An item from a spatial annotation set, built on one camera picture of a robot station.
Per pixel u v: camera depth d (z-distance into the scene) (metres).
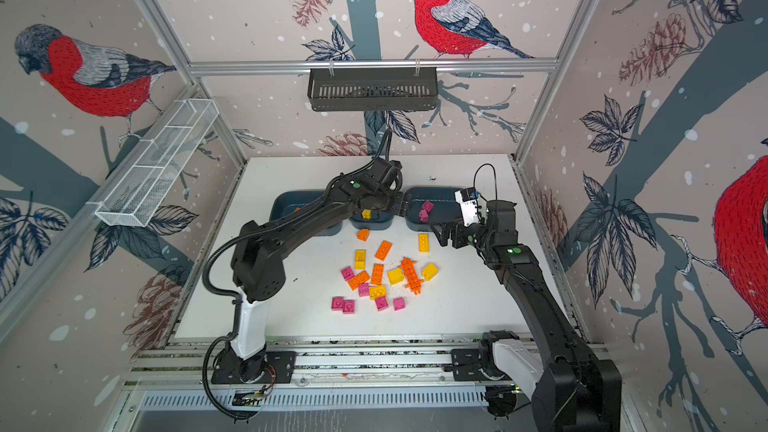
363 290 0.85
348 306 0.84
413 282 0.87
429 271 0.89
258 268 0.50
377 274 0.90
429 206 1.04
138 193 0.71
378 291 0.86
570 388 0.38
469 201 0.70
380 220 1.03
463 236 0.71
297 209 1.05
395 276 0.88
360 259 0.93
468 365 0.73
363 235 0.98
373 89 1.06
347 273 0.90
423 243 0.96
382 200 0.74
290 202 1.04
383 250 0.95
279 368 0.73
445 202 1.07
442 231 0.71
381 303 0.85
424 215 1.00
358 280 0.88
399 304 0.83
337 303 0.83
